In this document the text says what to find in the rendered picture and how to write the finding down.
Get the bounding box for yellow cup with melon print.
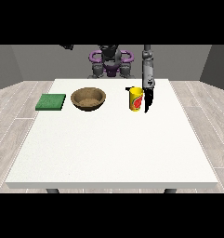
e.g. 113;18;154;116
128;86;145;112

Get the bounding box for brown wooden bowl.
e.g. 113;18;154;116
70;86;107;112

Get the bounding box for green square pad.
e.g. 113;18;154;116
34;93;67;112

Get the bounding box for grey robot trunk purple rings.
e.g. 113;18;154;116
87;45;137;79

